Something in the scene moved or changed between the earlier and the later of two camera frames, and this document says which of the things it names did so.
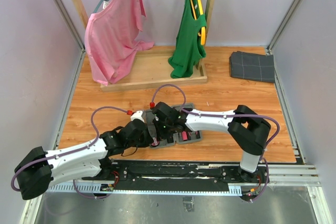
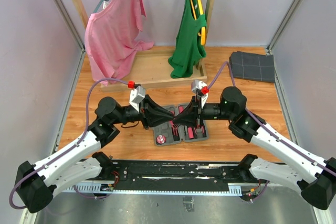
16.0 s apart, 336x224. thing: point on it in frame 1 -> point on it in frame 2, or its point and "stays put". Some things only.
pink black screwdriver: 184,135 -> 191,132
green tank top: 189,49 stays put
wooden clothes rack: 151,67 stays put
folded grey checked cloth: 252,66 stays put
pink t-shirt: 111,35 stays put
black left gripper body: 142,141 -> 142,116
